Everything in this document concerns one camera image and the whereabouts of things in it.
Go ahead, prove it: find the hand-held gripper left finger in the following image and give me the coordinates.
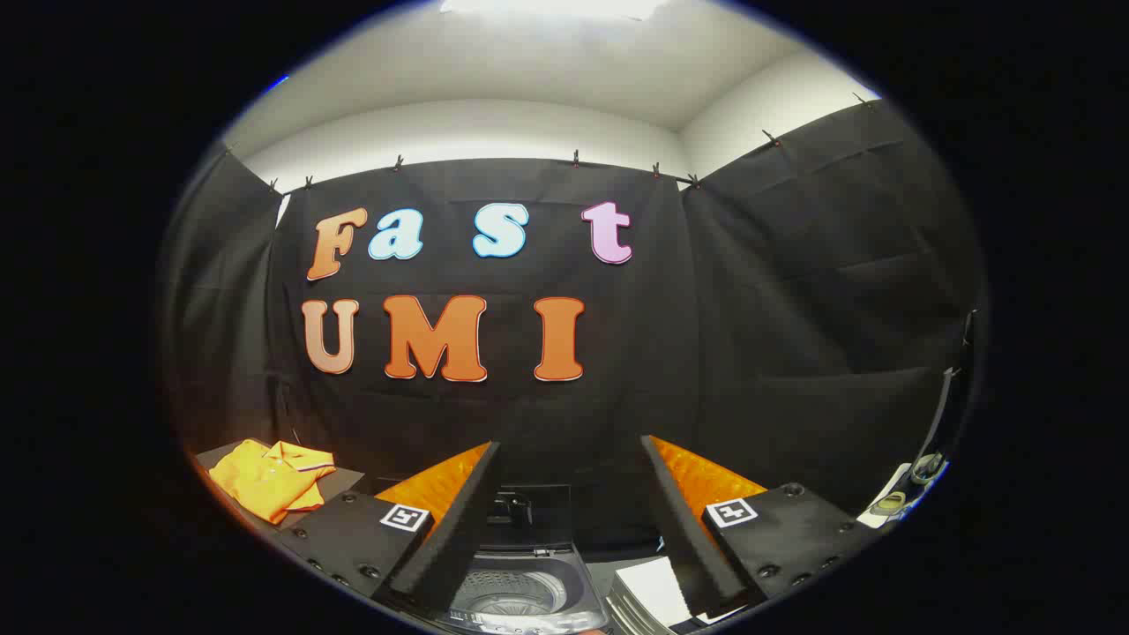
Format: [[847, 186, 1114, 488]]
[[273, 441, 504, 620]]

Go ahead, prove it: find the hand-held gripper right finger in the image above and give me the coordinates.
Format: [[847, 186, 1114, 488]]
[[639, 434, 885, 620]]

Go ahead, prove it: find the grey washing machine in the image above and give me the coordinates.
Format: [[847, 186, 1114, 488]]
[[425, 483, 618, 635]]

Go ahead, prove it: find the orange polo shirt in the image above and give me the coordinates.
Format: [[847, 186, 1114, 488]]
[[209, 438, 337, 525]]

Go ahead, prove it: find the grey side table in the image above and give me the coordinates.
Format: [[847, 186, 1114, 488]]
[[194, 441, 367, 535]]

